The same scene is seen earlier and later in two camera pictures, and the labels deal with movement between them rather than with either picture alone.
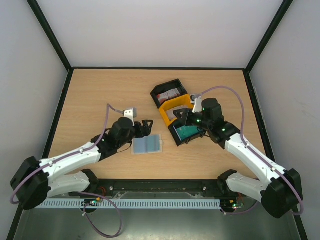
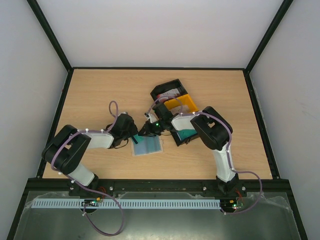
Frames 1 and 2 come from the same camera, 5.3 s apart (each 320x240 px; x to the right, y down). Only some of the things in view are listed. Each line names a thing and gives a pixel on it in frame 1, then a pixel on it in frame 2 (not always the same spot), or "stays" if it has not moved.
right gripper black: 188,119 -> 152,128
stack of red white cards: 167,94 stays
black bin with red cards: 165,92 stays
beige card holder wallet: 151,143 stays
